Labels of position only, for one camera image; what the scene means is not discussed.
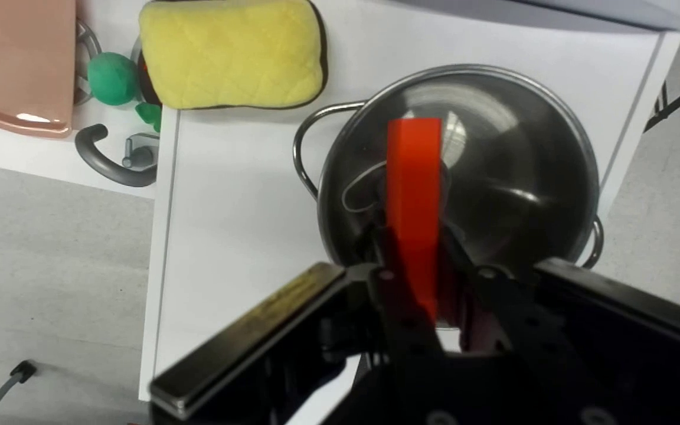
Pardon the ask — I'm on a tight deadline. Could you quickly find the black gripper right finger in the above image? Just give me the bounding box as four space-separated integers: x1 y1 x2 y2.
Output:
440 227 542 364

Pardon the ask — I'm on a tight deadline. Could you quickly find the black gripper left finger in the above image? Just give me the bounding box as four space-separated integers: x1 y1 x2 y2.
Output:
370 227 442 378

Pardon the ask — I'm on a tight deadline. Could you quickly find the white metal cabinet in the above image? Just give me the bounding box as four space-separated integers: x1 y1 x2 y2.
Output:
139 0 680 381

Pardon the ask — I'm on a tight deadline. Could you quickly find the steel cooking pot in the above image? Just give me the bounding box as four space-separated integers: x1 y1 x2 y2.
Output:
293 64 604 273

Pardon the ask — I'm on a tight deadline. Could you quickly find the yellow sponge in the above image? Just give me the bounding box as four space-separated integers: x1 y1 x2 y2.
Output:
139 0 327 108

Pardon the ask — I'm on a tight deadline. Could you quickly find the green ball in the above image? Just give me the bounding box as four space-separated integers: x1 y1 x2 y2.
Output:
87 51 139 107

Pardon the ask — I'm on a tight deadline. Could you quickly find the pink tray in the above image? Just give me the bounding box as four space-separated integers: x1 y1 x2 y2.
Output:
0 0 77 137

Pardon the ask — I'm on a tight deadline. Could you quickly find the orange block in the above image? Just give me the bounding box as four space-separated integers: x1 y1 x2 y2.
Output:
387 117 442 320

